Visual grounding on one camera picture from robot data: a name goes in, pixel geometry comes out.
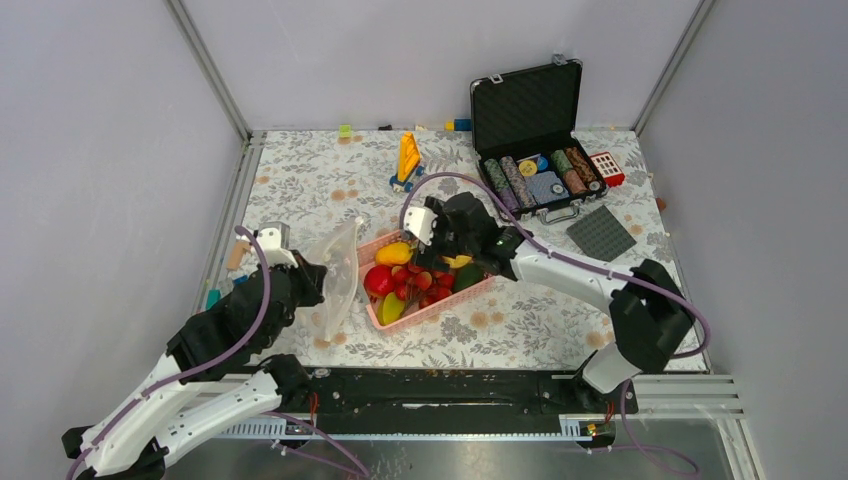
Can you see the teal small brick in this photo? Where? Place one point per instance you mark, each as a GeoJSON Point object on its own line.
{"type": "Point", "coordinates": [213, 296]}

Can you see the red lychee bunch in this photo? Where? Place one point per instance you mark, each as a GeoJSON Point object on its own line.
{"type": "Point", "coordinates": [420, 287]}

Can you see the clear zip top bag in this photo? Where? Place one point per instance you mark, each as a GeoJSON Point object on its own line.
{"type": "Point", "coordinates": [338, 253]}

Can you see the red apple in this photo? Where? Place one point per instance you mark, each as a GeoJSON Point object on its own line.
{"type": "Point", "coordinates": [379, 281]}

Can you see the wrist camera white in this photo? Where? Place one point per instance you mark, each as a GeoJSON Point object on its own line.
{"type": "Point", "coordinates": [273, 239]}
{"type": "Point", "coordinates": [421, 223]}

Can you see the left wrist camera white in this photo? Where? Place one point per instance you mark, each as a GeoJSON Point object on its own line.
{"type": "Point", "coordinates": [273, 239]}

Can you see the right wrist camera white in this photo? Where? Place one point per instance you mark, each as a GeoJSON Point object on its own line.
{"type": "Point", "coordinates": [421, 223]}

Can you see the blue yellow brick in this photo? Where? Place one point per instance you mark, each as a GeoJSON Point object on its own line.
{"type": "Point", "coordinates": [459, 124]}

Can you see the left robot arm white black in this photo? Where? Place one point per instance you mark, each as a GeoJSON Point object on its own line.
{"type": "Point", "coordinates": [154, 427]}

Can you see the pink plastic basket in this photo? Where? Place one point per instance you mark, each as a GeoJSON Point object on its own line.
{"type": "Point", "coordinates": [411, 315]}

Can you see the grey building baseplate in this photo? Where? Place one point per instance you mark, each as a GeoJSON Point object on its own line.
{"type": "Point", "coordinates": [601, 236]}

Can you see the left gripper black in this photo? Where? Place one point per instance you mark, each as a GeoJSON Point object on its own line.
{"type": "Point", "coordinates": [313, 276]}

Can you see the yellow lemon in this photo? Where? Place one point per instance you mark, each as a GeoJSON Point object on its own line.
{"type": "Point", "coordinates": [457, 262]}

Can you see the black poker chip case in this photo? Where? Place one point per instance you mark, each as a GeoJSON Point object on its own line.
{"type": "Point", "coordinates": [523, 127]}

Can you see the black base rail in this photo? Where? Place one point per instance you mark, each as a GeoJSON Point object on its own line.
{"type": "Point", "coordinates": [388, 401]}

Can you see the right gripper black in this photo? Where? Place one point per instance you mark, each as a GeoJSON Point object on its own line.
{"type": "Point", "coordinates": [428, 254]}

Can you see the yellow green mango slice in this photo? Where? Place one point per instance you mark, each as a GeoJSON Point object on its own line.
{"type": "Point", "coordinates": [390, 309]}

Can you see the green avocado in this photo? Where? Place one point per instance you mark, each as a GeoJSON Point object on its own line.
{"type": "Point", "coordinates": [467, 276]}

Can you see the tan wooden block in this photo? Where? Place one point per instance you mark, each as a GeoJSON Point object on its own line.
{"type": "Point", "coordinates": [237, 253]}

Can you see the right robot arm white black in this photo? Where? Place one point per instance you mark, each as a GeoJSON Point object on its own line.
{"type": "Point", "coordinates": [643, 302]}

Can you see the yellow orange mango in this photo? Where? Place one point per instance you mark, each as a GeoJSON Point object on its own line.
{"type": "Point", "coordinates": [394, 254]}

